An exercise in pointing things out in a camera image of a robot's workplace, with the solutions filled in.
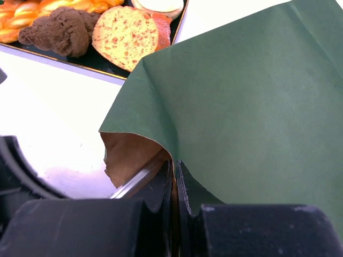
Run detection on sliced toast bread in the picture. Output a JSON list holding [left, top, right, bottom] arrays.
[[92, 6, 172, 72]]

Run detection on dark green tray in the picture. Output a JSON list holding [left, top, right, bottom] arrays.
[[0, 0, 190, 80]]

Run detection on round bun bread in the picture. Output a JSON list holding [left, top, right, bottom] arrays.
[[131, 0, 184, 20]]

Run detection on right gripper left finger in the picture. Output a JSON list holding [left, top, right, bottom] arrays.
[[131, 160, 173, 213]]

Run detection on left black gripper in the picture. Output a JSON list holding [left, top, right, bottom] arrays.
[[1, 135, 67, 230]]

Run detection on metal tongs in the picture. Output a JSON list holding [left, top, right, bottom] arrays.
[[110, 160, 165, 199]]

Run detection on brown chocolate bread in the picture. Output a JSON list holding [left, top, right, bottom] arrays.
[[18, 7, 100, 58]]

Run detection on green paper bag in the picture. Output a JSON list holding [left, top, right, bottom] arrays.
[[100, 1, 342, 216]]

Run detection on orange waffle bread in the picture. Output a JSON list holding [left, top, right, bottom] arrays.
[[1, 0, 124, 43]]

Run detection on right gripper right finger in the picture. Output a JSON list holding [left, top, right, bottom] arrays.
[[177, 161, 228, 217]]

